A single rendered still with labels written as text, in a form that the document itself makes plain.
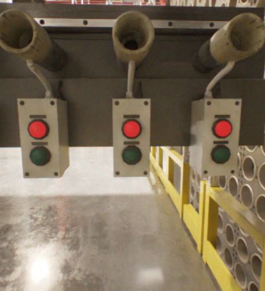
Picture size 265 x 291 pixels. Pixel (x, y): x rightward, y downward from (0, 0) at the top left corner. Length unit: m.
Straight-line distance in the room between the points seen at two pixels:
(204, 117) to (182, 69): 0.16
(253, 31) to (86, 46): 0.34
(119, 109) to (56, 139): 0.13
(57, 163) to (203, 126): 0.28
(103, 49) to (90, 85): 0.09
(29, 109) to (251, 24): 0.40
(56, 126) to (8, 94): 0.17
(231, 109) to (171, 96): 0.13
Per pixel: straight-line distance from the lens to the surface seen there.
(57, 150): 0.47
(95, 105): 0.54
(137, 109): 0.45
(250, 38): 0.47
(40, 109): 0.47
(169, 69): 0.58
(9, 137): 0.59
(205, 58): 0.52
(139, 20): 0.41
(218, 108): 0.48
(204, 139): 0.48
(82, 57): 0.58
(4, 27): 0.44
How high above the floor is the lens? 0.75
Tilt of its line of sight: 9 degrees down
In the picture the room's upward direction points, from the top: straight up
